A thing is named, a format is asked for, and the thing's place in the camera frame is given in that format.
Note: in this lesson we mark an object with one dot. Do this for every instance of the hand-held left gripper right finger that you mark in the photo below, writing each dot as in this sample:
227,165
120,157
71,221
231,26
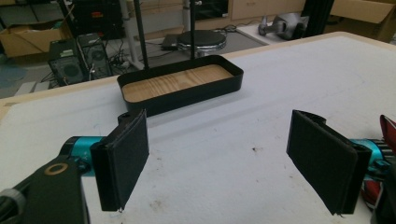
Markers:
323,158

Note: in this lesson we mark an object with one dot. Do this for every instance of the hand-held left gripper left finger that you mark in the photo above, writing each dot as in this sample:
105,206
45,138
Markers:
124,155

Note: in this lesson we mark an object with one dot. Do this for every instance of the red and white packet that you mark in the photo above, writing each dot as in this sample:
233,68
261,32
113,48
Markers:
389,132

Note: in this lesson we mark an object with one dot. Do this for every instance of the black tray with wooden bottom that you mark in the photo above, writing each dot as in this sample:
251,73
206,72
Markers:
177,82

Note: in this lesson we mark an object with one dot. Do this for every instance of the black computer tower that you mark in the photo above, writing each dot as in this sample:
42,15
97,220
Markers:
96,56
67,63

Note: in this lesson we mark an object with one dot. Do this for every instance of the white metal table leg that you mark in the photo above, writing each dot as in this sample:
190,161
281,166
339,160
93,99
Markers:
130,34

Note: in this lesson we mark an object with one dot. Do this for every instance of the black metal stand pole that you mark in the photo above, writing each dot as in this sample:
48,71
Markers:
192,29
141,34

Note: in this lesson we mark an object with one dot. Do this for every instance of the grey handheld device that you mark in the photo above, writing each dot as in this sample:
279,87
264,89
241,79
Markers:
285,26

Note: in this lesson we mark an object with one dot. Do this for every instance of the round black stool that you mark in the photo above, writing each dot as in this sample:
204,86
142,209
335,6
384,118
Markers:
202,40

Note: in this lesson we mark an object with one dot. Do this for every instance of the black equipment cabinet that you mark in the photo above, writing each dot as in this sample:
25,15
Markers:
96,17

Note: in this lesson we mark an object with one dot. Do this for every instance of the large cardboard box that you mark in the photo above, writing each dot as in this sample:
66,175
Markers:
364,17

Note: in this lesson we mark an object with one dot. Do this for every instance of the open cardboard box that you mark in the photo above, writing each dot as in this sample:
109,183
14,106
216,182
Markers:
29,39

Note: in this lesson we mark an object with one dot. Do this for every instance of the light wooden cabinet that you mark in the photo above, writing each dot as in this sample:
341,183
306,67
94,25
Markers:
264,8

